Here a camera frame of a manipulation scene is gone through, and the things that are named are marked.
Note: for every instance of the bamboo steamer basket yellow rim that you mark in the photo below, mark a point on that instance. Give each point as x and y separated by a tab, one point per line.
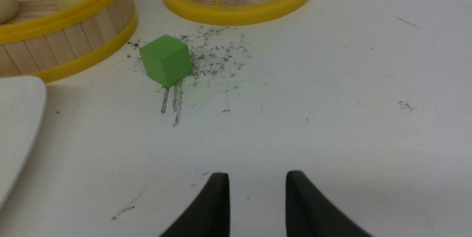
53	44

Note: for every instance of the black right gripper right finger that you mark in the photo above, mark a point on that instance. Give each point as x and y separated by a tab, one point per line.
309	213

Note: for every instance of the green cube block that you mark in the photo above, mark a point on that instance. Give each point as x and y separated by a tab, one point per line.
166	60

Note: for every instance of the white square plate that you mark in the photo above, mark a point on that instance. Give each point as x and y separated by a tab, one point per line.
22	107

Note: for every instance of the beige steamed bun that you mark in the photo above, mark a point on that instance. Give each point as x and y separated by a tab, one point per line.
8	10

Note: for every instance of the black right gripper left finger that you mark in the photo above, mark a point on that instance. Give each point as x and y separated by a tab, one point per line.
209	213

